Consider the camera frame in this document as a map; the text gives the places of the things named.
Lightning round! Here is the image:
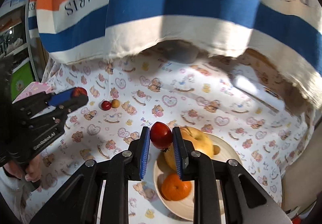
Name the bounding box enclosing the large yellow apple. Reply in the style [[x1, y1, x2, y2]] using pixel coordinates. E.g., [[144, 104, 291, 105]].
[[164, 126, 215, 171]]

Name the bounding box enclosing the red cherry tomato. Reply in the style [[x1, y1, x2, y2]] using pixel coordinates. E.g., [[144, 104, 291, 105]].
[[100, 100, 111, 111], [150, 122, 172, 150]]

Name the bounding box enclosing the striped Paris fabric curtain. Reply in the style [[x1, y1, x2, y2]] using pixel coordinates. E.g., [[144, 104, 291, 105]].
[[28, 0, 321, 108]]

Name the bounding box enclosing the baby bear print cloth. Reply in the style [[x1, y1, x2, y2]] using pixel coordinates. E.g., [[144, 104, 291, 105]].
[[21, 48, 314, 223]]

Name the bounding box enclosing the cream ceramic plate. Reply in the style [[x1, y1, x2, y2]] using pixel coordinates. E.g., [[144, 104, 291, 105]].
[[153, 133, 242, 223]]

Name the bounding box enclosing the person's left hand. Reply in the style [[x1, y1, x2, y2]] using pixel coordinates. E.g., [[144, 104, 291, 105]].
[[3, 155, 41, 182]]

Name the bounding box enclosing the white plastic device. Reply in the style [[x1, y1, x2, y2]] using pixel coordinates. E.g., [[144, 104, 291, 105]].
[[231, 75, 285, 111]]

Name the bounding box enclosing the dark red plum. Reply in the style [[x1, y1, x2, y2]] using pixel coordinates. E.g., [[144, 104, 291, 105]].
[[72, 87, 87, 98]]

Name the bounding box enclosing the large orange in plate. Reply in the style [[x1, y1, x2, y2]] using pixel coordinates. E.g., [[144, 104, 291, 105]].
[[161, 173, 192, 201]]

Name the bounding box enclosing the shelf with boxes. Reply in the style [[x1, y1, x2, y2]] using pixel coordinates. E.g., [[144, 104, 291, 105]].
[[1, 0, 38, 100]]

